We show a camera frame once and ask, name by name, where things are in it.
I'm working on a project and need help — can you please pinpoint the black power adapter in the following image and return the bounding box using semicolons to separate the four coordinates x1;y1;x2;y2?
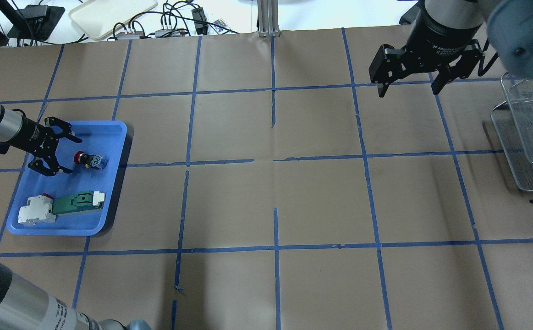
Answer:
191;7;206;26

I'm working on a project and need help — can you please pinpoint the aluminium frame post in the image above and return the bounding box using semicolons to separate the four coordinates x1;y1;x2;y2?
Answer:
257;0;280;38

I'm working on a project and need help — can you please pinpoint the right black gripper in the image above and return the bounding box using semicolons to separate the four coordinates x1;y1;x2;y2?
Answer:
369;7;484;98

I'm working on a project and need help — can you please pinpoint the blue plastic tray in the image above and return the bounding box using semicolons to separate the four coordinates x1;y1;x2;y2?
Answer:
5;121;132;236

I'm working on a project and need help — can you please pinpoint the grey usb hub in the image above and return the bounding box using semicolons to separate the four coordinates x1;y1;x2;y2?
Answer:
154;28;190;39

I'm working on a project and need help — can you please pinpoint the black camera stand base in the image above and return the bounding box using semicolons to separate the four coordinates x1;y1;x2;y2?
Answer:
4;5;66;42

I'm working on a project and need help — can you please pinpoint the beige plastic tray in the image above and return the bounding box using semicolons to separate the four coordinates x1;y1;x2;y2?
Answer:
68;0;158;40

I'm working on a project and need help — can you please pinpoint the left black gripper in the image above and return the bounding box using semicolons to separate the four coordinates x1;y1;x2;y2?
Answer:
18;115;82;177

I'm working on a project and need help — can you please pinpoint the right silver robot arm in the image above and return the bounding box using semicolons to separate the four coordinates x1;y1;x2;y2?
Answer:
368;0;533;97

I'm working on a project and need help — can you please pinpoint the red emergency stop button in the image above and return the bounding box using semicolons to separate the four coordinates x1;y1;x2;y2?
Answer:
73;151;108;171

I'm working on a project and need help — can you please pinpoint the colourful remote control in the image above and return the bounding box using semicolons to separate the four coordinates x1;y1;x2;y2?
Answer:
210;18;230;35

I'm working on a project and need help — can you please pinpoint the silver wire mesh shelf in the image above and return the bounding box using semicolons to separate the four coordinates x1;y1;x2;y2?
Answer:
490;73;533;204

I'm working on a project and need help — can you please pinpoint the white circuit breaker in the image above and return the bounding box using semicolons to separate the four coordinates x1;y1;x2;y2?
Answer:
17;194;57;226

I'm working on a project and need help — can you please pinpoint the green relay socket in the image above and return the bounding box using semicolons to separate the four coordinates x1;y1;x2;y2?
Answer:
53;191;106;215

